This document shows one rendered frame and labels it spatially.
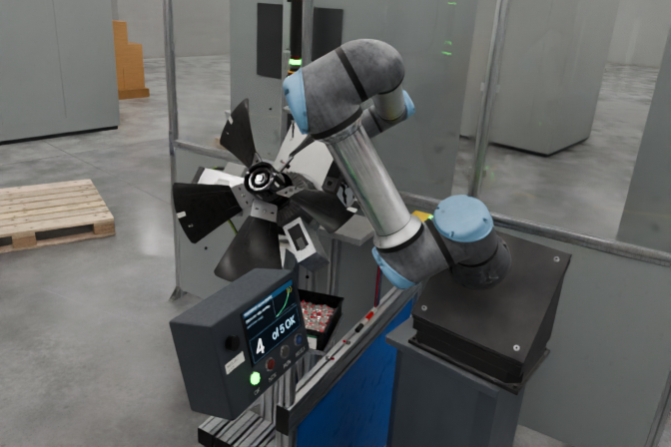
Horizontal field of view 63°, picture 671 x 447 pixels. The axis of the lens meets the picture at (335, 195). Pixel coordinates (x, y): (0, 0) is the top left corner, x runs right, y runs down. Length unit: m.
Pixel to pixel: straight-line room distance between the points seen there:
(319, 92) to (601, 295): 1.62
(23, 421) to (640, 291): 2.58
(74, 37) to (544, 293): 6.64
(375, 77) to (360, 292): 1.79
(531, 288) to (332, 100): 0.64
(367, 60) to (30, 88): 6.38
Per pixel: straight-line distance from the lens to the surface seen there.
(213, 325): 1.00
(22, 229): 4.40
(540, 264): 1.37
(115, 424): 2.74
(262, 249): 1.80
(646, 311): 2.39
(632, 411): 2.61
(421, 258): 1.19
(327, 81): 1.04
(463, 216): 1.19
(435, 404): 1.46
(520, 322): 1.32
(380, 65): 1.06
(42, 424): 2.84
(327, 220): 1.67
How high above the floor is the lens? 1.80
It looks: 20 degrees down
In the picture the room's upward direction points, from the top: 3 degrees clockwise
